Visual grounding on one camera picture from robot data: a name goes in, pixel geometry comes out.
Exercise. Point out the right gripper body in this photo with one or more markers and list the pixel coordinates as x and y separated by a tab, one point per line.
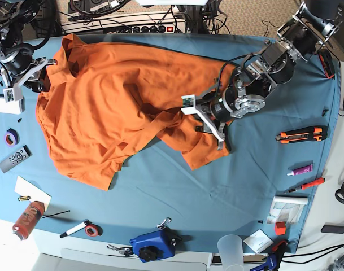
17	69

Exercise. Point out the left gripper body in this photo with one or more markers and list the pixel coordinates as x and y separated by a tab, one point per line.
208	109

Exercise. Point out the orange t-shirt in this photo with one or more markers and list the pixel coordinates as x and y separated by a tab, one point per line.
108	100

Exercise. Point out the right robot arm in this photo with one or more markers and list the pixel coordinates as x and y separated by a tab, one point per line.
13	17

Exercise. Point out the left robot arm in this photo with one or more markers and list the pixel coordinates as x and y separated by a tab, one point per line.
305	34

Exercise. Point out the white rectangular box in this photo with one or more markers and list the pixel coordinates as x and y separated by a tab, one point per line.
12	107

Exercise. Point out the purple tape roll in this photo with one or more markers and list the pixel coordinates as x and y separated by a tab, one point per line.
11	137

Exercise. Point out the grey remote control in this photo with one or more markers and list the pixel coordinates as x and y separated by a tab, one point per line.
15	159

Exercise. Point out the blue table cloth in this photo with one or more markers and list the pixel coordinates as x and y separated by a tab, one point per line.
231	195

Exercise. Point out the orange black utility knife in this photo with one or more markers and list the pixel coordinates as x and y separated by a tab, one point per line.
307	134

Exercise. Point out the purple tube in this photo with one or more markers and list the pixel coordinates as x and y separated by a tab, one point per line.
301	170

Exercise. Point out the white paper sheet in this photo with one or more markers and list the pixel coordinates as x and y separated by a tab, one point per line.
25	188

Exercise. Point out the silver carabiner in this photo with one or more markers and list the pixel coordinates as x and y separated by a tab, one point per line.
164	224

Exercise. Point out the small red cube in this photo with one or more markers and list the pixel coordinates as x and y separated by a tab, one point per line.
280	228

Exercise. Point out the AA battery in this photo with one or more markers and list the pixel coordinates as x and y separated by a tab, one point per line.
24	198

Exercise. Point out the white card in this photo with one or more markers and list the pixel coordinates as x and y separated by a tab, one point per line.
258	241

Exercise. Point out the clear plastic cup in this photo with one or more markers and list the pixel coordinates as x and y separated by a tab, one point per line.
231	252

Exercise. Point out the orange black clamp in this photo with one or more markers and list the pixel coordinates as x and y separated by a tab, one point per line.
327	63

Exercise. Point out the blue plastic clamp block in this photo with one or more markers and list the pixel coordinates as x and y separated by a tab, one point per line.
157	245

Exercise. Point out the thin black rod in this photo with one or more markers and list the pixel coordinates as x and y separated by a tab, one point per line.
55	214

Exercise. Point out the red drink can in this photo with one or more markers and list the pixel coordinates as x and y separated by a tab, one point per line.
28	220

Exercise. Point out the blue spring clamp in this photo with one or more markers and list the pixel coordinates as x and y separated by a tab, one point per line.
273	260

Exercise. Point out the black power brick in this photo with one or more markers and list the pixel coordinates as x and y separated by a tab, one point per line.
332	229

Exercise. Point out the white marker pen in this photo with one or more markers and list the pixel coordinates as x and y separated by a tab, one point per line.
75	229

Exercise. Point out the silver key clip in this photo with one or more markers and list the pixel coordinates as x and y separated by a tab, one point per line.
125	251

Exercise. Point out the red tape roll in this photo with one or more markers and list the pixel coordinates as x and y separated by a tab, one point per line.
93	230

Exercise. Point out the red handled screwdriver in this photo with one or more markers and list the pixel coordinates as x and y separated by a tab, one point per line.
308	185

